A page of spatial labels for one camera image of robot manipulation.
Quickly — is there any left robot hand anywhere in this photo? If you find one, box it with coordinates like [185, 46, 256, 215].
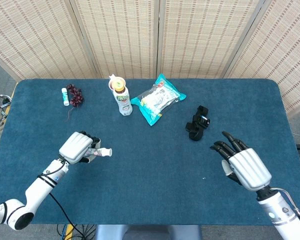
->
[58, 130, 102, 165]

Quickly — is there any blue felt table cover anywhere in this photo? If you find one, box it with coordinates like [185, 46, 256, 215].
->
[0, 78, 300, 226]

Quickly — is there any bamboo folding screen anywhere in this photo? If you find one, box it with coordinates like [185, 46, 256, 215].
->
[0, 0, 300, 118]

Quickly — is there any blue-grey robot torso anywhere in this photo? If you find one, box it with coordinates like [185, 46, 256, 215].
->
[94, 224, 203, 240]

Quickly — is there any floral white tube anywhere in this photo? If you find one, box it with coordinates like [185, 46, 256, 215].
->
[86, 147, 113, 158]

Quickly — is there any yellow-capped drink bottle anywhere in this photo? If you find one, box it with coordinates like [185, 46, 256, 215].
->
[112, 77, 133, 117]

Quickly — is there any black camera strap mount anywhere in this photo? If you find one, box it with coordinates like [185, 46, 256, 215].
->
[185, 105, 211, 142]

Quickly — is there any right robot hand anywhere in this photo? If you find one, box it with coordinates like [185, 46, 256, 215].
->
[209, 131, 273, 192]

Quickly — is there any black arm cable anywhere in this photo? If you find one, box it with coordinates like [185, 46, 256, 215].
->
[36, 159, 77, 233]

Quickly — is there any small white green-capped tube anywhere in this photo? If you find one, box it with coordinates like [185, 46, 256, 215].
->
[61, 87, 70, 107]

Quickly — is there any silver arm cable conduit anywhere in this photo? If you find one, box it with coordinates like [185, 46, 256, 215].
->
[274, 187, 300, 217]

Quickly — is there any floor cable bundle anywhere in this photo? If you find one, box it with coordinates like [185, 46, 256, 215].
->
[56, 223, 98, 240]

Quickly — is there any metal chair frame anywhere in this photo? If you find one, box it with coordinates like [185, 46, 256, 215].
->
[0, 93, 12, 118]

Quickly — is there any teal snack bag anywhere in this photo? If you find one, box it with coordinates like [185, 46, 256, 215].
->
[130, 73, 187, 127]

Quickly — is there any dark red grape bunch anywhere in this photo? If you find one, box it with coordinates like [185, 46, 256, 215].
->
[65, 84, 85, 122]

